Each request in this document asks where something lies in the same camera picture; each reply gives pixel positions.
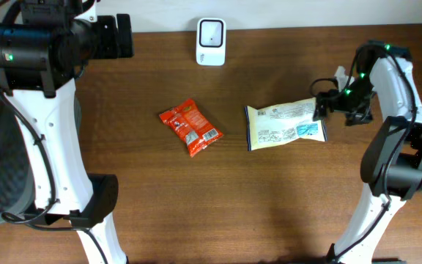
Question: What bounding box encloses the yellow chips bag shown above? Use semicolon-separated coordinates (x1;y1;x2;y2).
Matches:
245;98;327;151

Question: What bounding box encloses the red snack packet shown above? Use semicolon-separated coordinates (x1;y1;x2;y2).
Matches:
159;98;223;157

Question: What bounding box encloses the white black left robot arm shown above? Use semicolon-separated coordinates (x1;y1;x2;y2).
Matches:
0;0;134;263

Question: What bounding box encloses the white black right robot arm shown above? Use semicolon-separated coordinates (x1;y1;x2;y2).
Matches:
313;40;422;263

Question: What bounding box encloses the white barcode scanner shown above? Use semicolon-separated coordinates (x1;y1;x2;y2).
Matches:
196;18;227;66

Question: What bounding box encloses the grey plastic lattice basket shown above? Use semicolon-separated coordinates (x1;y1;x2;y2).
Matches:
0;79;94;230

